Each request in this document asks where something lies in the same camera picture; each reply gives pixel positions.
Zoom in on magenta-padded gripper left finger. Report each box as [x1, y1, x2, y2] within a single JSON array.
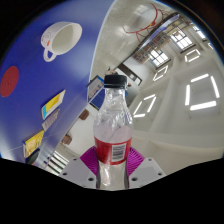
[[58, 145, 99, 190]]

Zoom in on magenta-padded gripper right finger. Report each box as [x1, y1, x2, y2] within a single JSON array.
[[125, 147, 167, 190]]

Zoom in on clear red-labelled drink bottle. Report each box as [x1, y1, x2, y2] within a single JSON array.
[[93, 74, 135, 191]]

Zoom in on brown armchair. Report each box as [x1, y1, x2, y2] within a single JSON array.
[[61, 133, 73, 145], [79, 109, 90, 121]]

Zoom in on black flat case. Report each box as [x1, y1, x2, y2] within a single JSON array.
[[26, 148, 42, 166]]

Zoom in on blue partition boards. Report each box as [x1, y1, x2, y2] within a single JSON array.
[[91, 87, 108, 109]]

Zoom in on thin yellow and blue book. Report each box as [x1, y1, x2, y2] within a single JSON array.
[[41, 89, 67, 120]]

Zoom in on ceiling lights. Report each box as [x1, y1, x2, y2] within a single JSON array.
[[133, 46, 222, 119]]

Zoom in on dark door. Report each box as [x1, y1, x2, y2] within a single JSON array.
[[116, 63, 143, 87]]

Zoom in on flat round red coaster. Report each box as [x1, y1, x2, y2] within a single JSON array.
[[0, 65, 20, 98]]

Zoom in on colourful display rack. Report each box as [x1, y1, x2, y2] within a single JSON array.
[[133, 31, 173, 64]]

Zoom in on white mug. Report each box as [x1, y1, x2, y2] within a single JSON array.
[[40, 21, 83, 63]]

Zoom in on blue table with red legs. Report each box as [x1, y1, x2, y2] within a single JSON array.
[[124, 3, 183, 44]]

